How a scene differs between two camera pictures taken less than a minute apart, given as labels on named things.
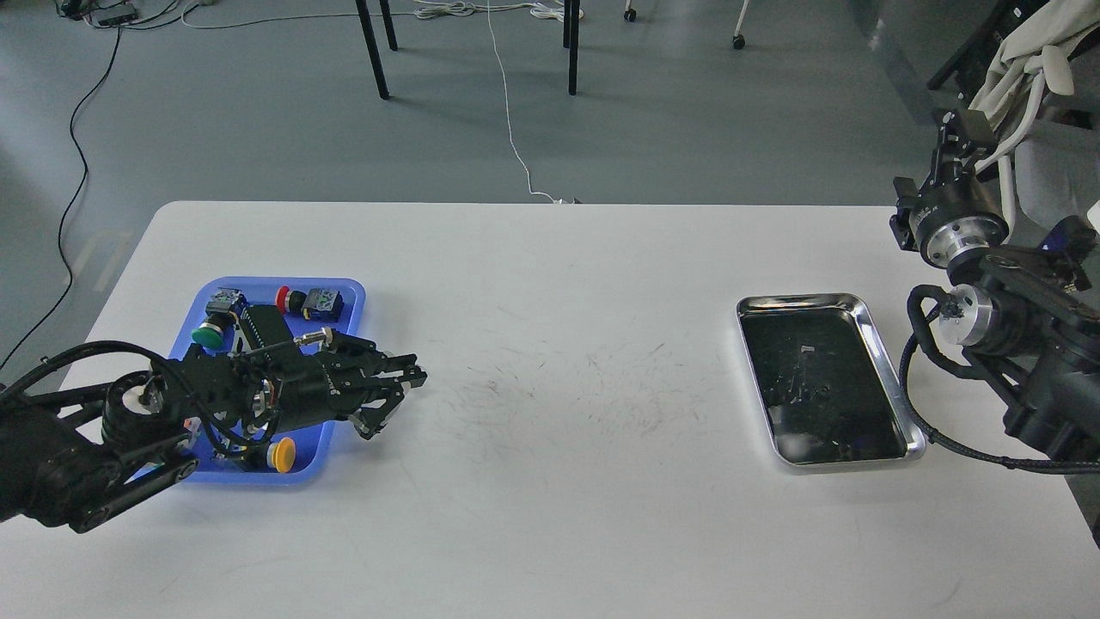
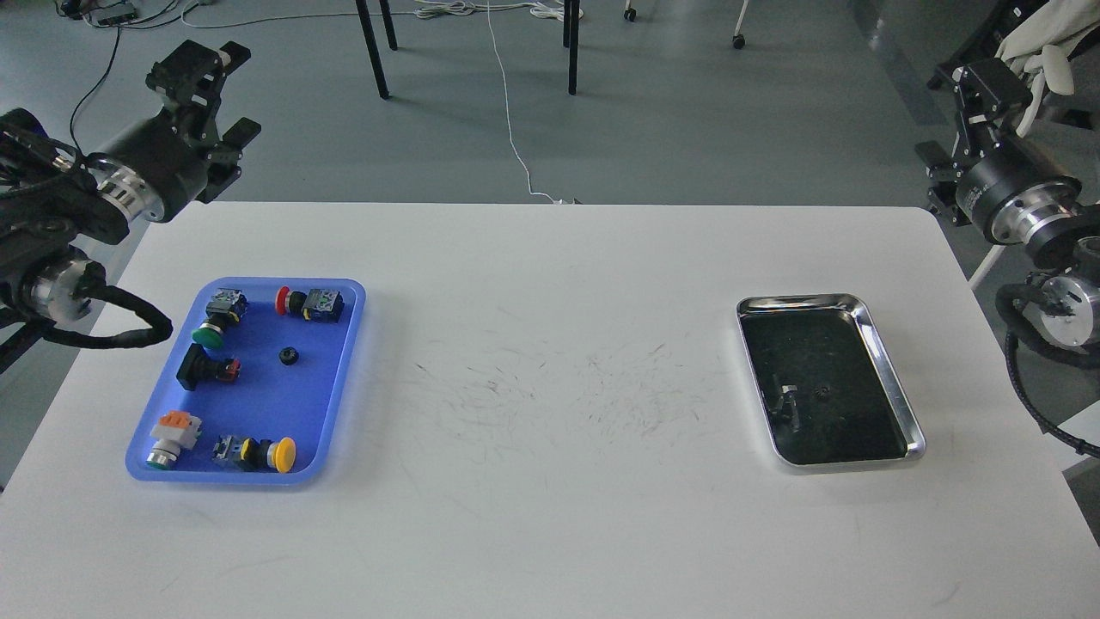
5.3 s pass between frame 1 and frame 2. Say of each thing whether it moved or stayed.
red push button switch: stayed
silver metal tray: stayed
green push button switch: stayed
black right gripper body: moved
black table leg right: stayed
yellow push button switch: stayed
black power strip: stayed
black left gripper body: moved
